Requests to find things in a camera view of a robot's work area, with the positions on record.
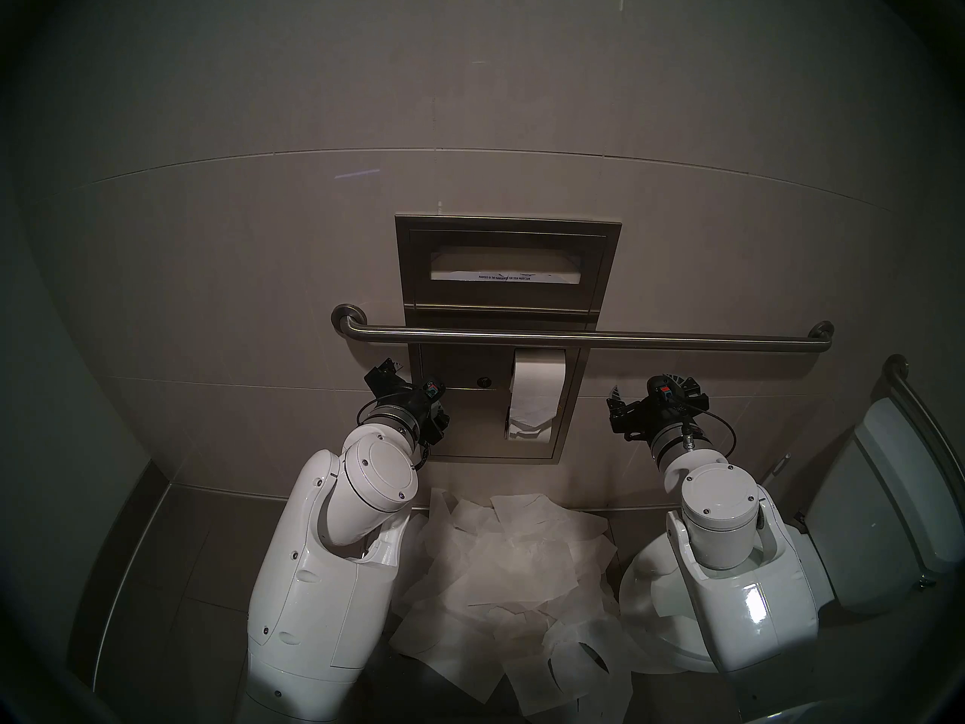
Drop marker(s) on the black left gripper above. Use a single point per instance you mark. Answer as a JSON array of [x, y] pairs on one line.
[[411, 406]]

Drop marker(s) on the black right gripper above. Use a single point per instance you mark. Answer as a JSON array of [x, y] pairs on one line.
[[652, 417]]

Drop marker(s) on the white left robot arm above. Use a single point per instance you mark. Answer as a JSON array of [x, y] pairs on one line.
[[324, 579]]

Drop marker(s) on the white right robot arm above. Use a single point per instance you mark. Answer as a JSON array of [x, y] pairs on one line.
[[739, 564]]

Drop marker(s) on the white toilet paper roll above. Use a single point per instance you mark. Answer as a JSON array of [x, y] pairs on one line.
[[537, 383]]

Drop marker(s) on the toilet brush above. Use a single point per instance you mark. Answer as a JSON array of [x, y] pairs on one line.
[[780, 467]]

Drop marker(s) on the paper seat cover sheet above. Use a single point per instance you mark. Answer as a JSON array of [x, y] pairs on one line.
[[505, 276]]

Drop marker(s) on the heap of paper seat covers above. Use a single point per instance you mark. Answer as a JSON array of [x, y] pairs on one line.
[[513, 572]]

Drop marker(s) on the large flat paper seat cover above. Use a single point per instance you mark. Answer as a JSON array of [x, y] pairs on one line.
[[445, 654]]

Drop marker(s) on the white ceramic toilet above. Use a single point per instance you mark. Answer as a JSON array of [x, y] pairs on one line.
[[889, 504]]

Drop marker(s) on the seat cover with oval cutout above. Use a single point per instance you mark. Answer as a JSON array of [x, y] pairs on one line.
[[528, 685]]

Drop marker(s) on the long steel grab bar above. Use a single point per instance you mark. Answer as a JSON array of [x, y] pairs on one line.
[[678, 340]]

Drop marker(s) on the short steel grab bar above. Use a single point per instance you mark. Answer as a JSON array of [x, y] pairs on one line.
[[931, 421]]

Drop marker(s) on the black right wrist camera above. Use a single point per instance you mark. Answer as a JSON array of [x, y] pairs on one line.
[[665, 392]]

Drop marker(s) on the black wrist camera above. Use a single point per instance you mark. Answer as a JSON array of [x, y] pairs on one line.
[[665, 392], [433, 392]]

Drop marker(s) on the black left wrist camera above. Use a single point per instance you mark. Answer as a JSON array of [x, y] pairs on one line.
[[433, 392]]

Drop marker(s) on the stainless steel wall dispenser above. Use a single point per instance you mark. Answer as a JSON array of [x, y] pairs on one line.
[[452, 421]]

